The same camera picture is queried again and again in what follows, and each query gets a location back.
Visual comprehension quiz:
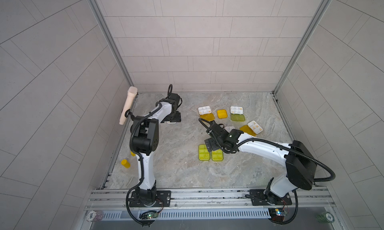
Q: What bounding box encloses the left poker chip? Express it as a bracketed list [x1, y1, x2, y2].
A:
[86, 211, 105, 222]

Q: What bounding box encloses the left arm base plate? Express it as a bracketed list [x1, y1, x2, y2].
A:
[128, 190, 171, 208]

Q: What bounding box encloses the green circuit board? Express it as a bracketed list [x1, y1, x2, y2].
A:
[269, 208, 289, 223]
[140, 211, 159, 220]

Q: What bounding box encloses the left green circuit board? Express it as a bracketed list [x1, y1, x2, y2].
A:
[140, 211, 159, 220]

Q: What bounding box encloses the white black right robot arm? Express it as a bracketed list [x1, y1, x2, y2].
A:
[199, 118, 336, 205]

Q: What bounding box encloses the black microphone stand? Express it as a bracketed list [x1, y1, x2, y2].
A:
[125, 109, 135, 121]

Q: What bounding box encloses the pink pillbox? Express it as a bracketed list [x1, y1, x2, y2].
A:
[225, 126, 235, 132]

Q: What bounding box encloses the yellow pillbox right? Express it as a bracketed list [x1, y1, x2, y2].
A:
[240, 120, 263, 136]

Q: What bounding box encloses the small yellow piece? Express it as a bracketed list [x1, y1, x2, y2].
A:
[121, 159, 131, 168]

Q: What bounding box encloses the right poker chip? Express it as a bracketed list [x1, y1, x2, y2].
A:
[316, 212, 335, 224]

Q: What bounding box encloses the beige microphone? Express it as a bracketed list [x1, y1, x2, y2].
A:
[119, 86, 138, 125]

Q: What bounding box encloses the small yellow pillbox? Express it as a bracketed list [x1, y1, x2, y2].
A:
[217, 109, 228, 119]

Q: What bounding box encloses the yellow six-slot pillbox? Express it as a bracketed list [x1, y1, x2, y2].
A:
[198, 106, 215, 121]

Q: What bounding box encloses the poker chip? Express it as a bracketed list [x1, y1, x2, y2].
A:
[316, 212, 335, 224]
[86, 211, 105, 222]

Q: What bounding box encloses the aluminium rail frame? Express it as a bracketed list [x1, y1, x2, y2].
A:
[85, 187, 336, 211]

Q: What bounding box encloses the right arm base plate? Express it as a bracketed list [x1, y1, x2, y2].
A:
[246, 189, 294, 206]

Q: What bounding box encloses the right green circuit board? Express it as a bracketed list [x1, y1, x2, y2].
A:
[269, 208, 289, 223]

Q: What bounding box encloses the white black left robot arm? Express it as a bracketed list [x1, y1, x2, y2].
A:
[125, 92, 183, 207]

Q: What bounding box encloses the green pillbox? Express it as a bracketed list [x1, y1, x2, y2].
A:
[198, 144, 211, 161]
[230, 106, 245, 122]
[211, 149, 224, 162]

